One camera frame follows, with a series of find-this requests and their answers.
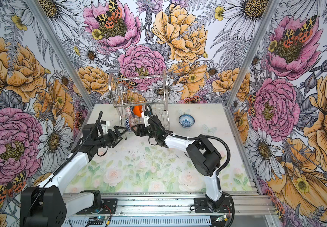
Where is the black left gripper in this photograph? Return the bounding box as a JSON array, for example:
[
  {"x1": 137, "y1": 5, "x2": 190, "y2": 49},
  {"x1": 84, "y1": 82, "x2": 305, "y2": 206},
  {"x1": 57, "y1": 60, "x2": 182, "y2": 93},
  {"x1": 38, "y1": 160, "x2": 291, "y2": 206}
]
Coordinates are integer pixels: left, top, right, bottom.
[{"x1": 94, "y1": 125, "x2": 128, "y2": 148}]

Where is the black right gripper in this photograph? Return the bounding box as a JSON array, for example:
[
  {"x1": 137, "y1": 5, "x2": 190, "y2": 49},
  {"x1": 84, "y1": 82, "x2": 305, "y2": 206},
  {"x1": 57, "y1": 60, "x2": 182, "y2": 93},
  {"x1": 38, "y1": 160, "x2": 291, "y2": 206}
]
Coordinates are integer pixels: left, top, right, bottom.
[{"x1": 131, "y1": 123, "x2": 158, "y2": 138}]

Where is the plain orange bowl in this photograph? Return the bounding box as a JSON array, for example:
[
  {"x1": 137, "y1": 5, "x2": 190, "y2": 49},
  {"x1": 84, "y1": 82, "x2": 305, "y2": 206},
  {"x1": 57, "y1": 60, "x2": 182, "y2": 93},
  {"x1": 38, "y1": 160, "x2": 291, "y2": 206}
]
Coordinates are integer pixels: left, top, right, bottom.
[{"x1": 132, "y1": 105, "x2": 143, "y2": 117}]

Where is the blue floral white bowl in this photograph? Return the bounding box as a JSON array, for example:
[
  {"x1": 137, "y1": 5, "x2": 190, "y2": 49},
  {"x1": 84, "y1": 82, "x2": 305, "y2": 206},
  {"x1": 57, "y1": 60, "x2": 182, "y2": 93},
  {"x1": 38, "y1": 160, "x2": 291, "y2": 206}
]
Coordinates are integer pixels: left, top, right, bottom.
[{"x1": 178, "y1": 114, "x2": 195, "y2": 128}]

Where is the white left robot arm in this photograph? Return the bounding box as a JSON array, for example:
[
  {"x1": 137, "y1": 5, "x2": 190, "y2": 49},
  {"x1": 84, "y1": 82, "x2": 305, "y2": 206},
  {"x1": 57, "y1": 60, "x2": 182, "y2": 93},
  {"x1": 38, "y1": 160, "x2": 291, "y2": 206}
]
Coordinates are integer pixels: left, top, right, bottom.
[{"x1": 20, "y1": 122, "x2": 127, "y2": 227}]

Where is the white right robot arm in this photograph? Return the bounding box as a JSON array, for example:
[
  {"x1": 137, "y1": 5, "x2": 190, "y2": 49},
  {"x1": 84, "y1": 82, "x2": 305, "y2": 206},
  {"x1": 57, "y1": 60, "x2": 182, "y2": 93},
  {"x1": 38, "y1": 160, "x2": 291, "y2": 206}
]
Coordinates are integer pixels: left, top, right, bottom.
[{"x1": 131, "y1": 114, "x2": 231, "y2": 212}]

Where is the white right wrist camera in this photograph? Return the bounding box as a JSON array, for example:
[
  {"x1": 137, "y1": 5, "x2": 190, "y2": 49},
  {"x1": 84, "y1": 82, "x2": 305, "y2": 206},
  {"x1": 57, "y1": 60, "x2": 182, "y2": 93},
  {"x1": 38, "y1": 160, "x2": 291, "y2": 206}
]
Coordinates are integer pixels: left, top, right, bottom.
[{"x1": 141, "y1": 112, "x2": 149, "y2": 127}]

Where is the chrome wire dish rack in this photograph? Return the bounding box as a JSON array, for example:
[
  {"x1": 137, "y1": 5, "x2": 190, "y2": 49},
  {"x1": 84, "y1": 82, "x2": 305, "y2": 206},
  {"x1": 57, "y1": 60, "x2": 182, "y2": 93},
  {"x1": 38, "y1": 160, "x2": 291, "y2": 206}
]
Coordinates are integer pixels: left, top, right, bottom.
[{"x1": 108, "y1": 72, "x2": 170, "y2": 129}]

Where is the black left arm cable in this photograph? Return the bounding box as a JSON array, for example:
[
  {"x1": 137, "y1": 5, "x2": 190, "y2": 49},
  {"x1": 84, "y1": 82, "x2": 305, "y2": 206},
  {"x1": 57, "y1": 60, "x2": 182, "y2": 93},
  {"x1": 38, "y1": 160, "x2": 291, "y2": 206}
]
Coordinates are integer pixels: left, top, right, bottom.
[{"x1": 24, "y1": 111, "x2": 109, "y2": 222}]

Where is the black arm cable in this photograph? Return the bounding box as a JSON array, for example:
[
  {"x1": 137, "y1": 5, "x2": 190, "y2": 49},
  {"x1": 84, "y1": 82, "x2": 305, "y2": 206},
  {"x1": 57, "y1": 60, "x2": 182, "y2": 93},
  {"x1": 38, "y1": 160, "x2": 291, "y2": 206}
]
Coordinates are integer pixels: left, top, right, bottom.
[
  {"x1": 24, "y1": 111, "x2": 109, "y2": 222},
  {"x1": 144, "y1": 103, "x2": 235, "y2": 227}
]

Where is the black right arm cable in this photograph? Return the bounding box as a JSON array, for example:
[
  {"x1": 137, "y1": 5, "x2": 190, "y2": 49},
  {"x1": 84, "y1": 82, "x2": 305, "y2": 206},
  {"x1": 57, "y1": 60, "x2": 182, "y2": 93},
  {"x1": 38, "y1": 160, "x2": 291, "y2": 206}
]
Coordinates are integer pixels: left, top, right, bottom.
[{"x1": 144, "y1": 103, "x2": 235, "y2": 227}]

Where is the aluminium left corner post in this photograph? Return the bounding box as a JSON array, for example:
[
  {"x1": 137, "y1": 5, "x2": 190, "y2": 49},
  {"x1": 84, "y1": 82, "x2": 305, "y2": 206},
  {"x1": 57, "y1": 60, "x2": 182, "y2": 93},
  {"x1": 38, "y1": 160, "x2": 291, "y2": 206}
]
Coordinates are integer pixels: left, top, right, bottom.
[{"x1": 26, "y1": 1, "x2": 94, "y2": 110}]

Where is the aluminium corner post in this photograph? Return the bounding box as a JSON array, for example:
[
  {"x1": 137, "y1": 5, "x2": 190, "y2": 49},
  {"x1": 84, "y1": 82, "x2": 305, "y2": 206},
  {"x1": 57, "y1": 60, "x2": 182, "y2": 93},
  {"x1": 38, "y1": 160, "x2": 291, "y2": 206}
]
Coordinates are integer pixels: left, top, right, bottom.
[
  {"x1": 225, "y1": 0, "x2": 279, "y2": 109},
  {"x1": 26, "y1": 1, "x2": 94, "y2": 110}
]

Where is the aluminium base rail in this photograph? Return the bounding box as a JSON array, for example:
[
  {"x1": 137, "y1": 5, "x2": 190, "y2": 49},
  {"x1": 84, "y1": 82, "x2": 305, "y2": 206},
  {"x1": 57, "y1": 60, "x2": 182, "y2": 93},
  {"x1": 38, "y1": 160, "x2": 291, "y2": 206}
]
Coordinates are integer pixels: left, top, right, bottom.
[{"x1": 63, "y1": 192, "x2": 281, "y2": 227}]

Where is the aluminium right corner post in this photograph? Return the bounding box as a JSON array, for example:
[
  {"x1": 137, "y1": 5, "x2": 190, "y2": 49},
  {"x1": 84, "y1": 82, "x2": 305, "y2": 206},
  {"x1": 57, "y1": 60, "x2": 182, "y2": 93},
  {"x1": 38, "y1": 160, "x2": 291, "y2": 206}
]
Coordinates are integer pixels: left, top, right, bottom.
[{"x1": 225, "y1": 0, "x2": 279, "y2": 109}]

